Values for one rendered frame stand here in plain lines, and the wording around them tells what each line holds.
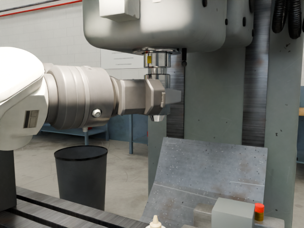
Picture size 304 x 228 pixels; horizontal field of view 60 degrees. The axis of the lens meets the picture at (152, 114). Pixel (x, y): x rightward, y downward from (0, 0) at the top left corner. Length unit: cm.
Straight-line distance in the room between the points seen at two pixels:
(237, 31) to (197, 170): 44
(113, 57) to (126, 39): 532
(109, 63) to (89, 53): 59
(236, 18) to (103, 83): 29
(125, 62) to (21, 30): 334
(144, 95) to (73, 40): 611
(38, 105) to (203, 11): 24
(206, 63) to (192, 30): 46
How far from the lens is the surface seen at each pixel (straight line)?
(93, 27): 43
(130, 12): 37
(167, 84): 45
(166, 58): 45
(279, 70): 79
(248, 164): 80
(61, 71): 36
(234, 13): 54
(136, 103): 39
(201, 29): 38
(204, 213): 51
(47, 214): 78
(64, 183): 243
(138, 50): 44
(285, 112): 79
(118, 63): 565
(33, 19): 756
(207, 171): 81
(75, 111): 35
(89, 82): 36
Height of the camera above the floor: 125
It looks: 7 degrees down
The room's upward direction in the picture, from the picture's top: straight up
